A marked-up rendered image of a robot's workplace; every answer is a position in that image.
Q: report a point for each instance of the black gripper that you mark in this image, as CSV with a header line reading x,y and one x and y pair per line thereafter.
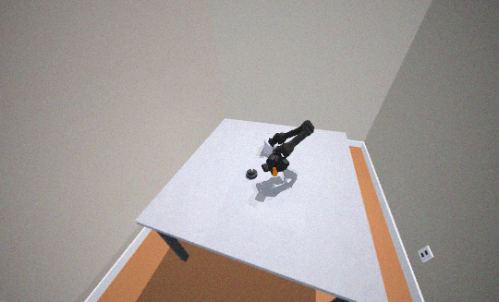
x,y
267,168

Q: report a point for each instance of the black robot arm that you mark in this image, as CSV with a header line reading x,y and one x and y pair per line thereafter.
x,y
286,148

